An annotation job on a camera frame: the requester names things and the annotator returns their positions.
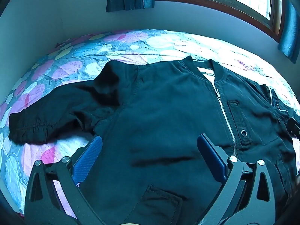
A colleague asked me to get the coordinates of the floral bedspread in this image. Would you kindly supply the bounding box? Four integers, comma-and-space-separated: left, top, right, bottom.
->
0, 29, 300, 216

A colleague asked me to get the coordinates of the black zip jacket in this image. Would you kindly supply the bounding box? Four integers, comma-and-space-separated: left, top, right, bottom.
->
8, 56, 300, 225

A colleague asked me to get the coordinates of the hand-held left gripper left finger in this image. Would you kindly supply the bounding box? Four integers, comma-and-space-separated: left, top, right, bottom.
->
24, 135, 104, 225

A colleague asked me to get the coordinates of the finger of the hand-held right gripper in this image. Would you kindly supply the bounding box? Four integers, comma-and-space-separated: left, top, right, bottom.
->
288, 117, 300, 136

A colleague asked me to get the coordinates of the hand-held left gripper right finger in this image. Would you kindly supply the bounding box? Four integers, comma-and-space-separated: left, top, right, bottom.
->
197, 133, 276, 225

